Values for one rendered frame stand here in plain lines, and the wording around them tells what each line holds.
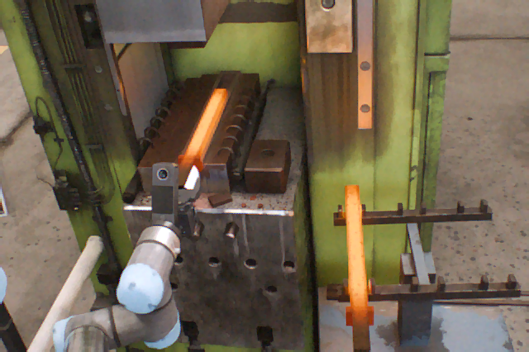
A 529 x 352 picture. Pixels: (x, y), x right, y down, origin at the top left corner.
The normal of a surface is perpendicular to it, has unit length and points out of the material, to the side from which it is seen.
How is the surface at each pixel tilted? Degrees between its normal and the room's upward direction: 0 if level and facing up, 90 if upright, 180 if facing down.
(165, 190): 58
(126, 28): 90
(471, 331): 0
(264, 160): 0
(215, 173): 90
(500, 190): 0
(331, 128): 90
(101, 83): 90
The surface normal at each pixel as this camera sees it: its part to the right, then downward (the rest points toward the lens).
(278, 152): -0.10, -0.80
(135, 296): -0.16, 0.59
